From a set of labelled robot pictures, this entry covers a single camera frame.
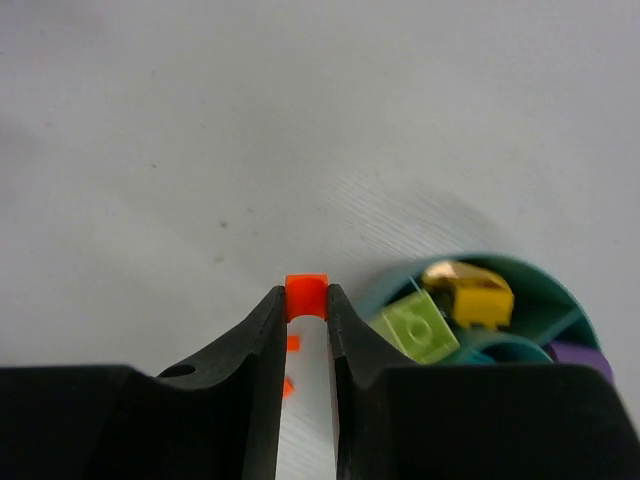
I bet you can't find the lime green square lego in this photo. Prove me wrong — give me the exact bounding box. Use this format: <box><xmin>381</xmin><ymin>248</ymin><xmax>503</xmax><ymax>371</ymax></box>
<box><xmin>371</xmin><ymin>290</ymin><xmax>460</xmax><ymax>364</ymax></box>

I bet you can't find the orange clip lego piece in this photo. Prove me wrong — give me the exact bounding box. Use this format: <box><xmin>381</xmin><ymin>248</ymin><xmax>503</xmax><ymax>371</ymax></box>
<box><xmin>286</xmin><ymin>335</ymin><xmax>300</xmax><ymax>352</ymax></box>

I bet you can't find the orange curved small lego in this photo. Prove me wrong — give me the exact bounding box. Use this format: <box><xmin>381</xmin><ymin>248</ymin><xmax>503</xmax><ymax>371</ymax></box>
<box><xmin>284</xmin><ymin>273</ymin><xmax>329</xmax><ymax>323</ymax></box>

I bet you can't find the purple curved lego brick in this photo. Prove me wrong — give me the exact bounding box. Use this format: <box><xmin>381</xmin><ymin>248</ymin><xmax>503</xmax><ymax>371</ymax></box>
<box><xmin>544</xmin><ymin>341</ymin><xmax>614</xmax><ymax>383</ymax></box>

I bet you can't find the tiny orange lego brick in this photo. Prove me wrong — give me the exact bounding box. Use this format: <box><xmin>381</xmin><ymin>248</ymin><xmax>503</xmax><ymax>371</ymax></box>
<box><xmin>283</xmin><ymin>377</ymin><xmax>295</xmax><ymax>399</ymax></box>

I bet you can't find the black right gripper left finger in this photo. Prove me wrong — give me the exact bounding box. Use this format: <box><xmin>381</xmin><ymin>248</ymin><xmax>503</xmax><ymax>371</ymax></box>
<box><xmin>1</xmin><ymin>287</ymin><xmax>286</xmax><ymax>479</ymax></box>

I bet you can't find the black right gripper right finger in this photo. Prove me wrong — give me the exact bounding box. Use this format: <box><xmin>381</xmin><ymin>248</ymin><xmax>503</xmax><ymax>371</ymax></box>
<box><xmin>327</xmin><ymin>284</ymin><xmax>639</xmax><ymax>479</ymax></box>

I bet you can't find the teal round divided container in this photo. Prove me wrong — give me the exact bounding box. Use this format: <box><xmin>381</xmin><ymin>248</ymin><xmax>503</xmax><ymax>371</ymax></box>
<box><xmin>353</xmin><ymin>252</ymin><xmax>601</xmax><ymax>365</ymax></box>

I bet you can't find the yellow long lego brick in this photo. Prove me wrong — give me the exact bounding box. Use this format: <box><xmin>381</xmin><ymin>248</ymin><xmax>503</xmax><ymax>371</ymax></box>
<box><xmin>452</xmin><ymin>281</ymin><xmax>515</xmax><ymax>330</ymax></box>

